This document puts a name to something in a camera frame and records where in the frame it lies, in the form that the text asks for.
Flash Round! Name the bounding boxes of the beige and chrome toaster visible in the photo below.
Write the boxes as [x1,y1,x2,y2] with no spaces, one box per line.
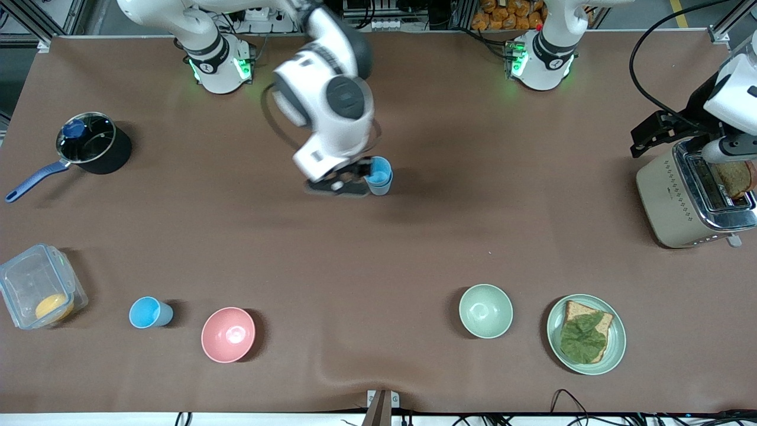
[636,139,757,249]

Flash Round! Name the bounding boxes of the brown bread slice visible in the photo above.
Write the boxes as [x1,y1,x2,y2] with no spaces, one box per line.
[713,160,757,200]

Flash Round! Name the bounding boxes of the pale green bowl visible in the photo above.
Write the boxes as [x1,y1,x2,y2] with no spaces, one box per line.
[459,284,514,340]

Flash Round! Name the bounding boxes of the toast slice with crust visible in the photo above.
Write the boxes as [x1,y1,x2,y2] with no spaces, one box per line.
[561,300,614,364]

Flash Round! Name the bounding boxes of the pink bowl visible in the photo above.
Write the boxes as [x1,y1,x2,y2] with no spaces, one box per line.
[201,306,257,363]

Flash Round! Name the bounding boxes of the orange snack bag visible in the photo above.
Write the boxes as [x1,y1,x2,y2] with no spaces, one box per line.
[471,0,548,30]

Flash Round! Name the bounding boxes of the green lettuce leaf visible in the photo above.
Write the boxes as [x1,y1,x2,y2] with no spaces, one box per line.
[559,312,609,363]

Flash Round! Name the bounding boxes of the pale green plate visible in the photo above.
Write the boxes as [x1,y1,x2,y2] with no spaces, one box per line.
[546,294,627,376]

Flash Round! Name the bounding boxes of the glass lid with blue knob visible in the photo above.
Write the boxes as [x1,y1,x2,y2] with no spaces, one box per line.
[56,112,117,164]

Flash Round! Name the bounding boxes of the orange round food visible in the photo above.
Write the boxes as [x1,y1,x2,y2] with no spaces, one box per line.
[34,293,75,323]

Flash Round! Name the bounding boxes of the clear plastic container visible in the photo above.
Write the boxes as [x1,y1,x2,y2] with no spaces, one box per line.
[0,243,89,330]

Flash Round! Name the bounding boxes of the aluminium frame profile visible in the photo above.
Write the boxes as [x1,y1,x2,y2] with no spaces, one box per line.
[708,0,757,122]
[0,0,89,54]

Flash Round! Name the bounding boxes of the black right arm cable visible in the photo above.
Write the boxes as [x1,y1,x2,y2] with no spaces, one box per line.
[259,83,382,156]

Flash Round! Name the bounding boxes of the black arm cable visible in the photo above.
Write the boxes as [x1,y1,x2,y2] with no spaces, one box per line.
[628,0,725,134]
[259,83,382,156]

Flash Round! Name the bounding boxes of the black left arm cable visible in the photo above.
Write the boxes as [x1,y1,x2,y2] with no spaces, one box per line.
[628,0,725,134]

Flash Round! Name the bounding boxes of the black pot with blue handle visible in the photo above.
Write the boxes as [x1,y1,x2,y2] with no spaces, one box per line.
[5,111,133,204]

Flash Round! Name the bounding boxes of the black floor cable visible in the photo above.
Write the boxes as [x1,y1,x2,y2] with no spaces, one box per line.
[549,388,592,415]

